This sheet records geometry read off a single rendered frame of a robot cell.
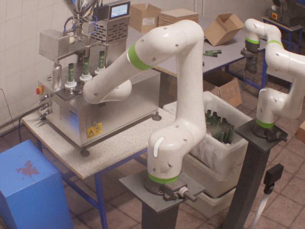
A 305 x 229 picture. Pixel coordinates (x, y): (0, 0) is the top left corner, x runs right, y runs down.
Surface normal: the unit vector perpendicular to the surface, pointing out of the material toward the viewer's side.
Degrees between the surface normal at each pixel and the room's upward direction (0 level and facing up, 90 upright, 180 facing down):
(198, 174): 96
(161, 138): 14
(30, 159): 0
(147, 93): 90
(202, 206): 96
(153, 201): 0
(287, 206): 0
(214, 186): 96
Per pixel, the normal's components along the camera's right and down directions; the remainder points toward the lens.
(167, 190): -0.77, 0.14
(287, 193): 0.05, -0.86
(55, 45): -0.69, 0.33
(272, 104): -0.25, 0.41
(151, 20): 0.44, 0.47
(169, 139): 0.12, -0.72
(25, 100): 0.72, 0.38
